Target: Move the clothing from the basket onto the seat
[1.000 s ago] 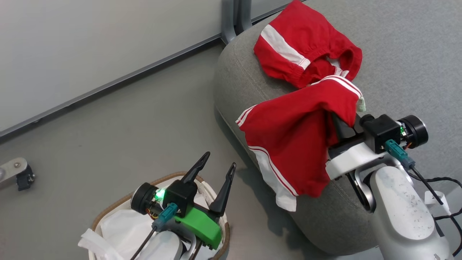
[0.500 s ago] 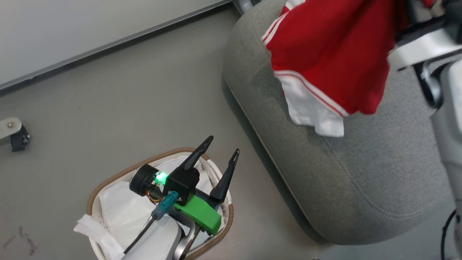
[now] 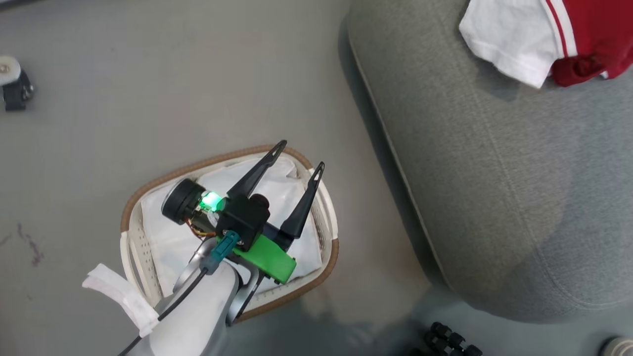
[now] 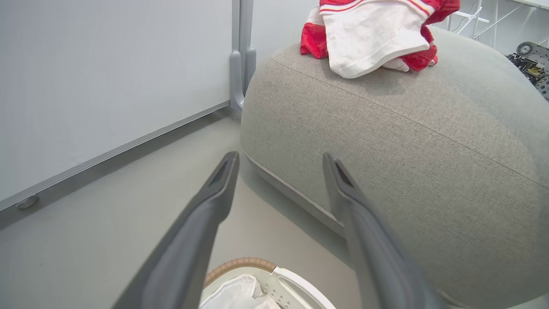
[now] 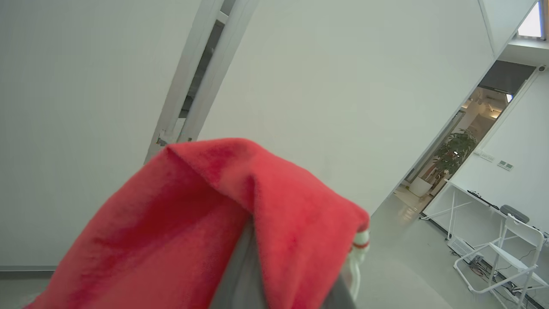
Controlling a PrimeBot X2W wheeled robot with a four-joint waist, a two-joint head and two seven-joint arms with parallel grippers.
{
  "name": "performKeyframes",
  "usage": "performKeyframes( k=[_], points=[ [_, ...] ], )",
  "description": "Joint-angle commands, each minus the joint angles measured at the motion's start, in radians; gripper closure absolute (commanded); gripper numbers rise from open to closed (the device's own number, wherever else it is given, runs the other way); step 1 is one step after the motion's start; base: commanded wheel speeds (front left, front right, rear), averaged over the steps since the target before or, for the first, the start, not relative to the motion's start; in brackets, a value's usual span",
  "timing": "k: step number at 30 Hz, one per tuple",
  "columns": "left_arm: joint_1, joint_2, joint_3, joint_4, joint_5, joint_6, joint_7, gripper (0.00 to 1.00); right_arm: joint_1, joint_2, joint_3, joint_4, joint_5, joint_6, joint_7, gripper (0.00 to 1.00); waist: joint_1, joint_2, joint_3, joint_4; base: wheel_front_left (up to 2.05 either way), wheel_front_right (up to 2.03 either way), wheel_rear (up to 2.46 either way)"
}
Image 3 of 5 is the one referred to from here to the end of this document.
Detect black and white caster wheel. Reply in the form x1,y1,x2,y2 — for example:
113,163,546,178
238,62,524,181
0,55,36,112

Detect white basket with wicker rim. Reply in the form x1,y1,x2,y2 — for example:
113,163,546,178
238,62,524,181
120,145,340,322

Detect black ribbed connector cluster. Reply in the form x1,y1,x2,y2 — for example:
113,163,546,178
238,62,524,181
410,321,483,356

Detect red and white shirt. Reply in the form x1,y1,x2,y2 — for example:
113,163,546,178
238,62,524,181
458,0,633,89

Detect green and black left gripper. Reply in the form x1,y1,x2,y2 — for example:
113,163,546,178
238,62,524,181
226,140,326,285

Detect black cable with teal plug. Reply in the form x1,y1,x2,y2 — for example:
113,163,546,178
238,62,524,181
119,231,241,356

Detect round grey cap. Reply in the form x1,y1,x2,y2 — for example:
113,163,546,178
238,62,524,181
600,336,633,356

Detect white fabric strap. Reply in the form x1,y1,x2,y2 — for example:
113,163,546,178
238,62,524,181
82,263,160,338

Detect white cloth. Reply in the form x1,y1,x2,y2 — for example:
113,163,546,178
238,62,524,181
140,157,323,297

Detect grey fabric sofa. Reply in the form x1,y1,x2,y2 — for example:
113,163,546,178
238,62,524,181
346,0,633,324

